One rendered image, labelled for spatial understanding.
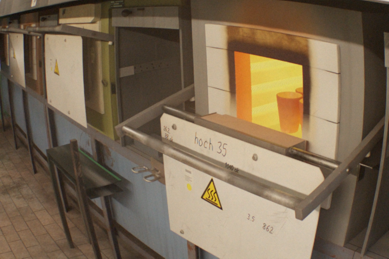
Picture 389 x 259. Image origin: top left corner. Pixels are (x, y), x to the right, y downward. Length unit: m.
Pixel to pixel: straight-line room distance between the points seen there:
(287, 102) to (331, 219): 0.38
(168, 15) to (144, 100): 0.58
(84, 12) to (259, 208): 1.26
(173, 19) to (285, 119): 0.45
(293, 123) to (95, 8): 1.03
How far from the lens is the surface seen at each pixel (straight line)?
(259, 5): 1.19
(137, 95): 1.93
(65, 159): 2.36
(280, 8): 1.14
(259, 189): 0.93
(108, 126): 2.04
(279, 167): 1.04
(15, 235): 3.04
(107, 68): 1.95
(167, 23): 1.49
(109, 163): 2.29
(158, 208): 1.98
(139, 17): 1.64
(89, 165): 2.25
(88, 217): 2.07
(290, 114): 1.31
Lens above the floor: 1.50
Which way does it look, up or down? 17 degrees down
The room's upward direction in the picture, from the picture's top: 3 degrees counter-clockwise
